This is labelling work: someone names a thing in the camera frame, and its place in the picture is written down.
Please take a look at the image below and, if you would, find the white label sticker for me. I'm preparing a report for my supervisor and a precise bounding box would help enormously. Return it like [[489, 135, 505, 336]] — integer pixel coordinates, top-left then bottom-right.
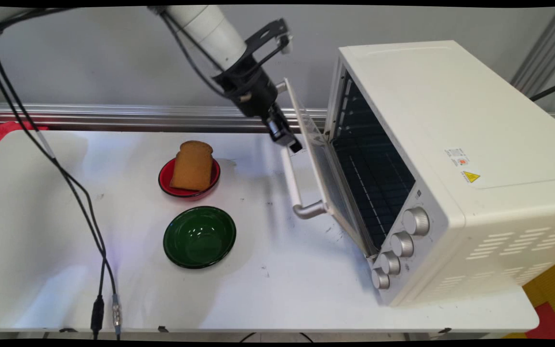
[[445, 148, 471, 168]]

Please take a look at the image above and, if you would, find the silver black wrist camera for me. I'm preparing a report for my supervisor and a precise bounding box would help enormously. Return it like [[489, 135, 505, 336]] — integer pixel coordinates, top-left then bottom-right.
[[243, 18, 292, 66]]

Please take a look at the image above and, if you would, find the red bowl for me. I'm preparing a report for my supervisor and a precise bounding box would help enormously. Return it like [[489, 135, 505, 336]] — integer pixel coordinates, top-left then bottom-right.
[[158, 157, 221, 200]]

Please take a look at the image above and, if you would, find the aluminium frame post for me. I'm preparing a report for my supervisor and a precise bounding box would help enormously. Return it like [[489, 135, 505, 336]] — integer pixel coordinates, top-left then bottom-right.
[[511, 7, 555, 98]]

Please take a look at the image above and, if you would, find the dark green bowl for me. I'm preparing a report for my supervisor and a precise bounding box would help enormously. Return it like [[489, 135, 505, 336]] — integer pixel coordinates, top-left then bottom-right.
[[163, 206, 237, 269]]

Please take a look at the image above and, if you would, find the black cable silver connector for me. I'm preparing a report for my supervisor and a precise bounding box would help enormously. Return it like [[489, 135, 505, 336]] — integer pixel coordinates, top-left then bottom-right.
[[0, 38, 123, 340]]

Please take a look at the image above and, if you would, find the white toaster oven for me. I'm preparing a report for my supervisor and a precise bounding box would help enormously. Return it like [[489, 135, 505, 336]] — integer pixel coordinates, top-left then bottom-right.
[[325, 40, 555, 307]]

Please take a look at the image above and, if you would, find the small silver oven knob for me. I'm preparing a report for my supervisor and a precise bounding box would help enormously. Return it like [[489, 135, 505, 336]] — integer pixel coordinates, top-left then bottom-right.
[[371, 268, 390, 290]]

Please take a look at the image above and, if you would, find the aluminium rail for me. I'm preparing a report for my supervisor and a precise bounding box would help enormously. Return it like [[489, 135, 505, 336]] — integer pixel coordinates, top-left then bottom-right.
[[0, 103, 555, 133]]

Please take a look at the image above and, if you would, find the thin black cable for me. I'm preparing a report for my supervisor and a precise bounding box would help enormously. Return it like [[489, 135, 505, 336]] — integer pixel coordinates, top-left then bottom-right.
[[530, 79, 555, 103]]

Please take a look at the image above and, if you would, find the yellow floor mat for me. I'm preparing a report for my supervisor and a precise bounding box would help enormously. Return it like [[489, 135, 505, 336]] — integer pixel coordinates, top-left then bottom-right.
[[503, 255, 555, 339]]

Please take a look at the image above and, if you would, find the glass oven door with handle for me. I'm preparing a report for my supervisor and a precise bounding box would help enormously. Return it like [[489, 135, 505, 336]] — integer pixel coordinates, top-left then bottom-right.
[[277, 77, 380, 258]]

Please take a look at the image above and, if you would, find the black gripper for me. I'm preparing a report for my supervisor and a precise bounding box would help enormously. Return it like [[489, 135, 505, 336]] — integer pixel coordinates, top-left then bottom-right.
[[211, 62, 304, 154]]

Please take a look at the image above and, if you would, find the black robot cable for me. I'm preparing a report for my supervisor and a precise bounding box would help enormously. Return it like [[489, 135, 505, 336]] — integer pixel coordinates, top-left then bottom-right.
[[0, 38, 106, 340]]

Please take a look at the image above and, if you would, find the red floor mat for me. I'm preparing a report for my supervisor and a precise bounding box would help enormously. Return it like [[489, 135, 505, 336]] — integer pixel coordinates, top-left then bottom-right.
[[525, 302, 555, 340]]

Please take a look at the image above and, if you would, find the large silver oven knob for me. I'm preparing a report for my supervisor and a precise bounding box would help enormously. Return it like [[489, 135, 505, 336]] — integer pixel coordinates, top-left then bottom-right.
[[403, 207, 430, 236]]

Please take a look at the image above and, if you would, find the brown toast slice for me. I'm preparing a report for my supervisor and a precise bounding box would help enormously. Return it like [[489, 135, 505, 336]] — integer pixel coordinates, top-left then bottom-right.
[[170, 140, 214, 192]]

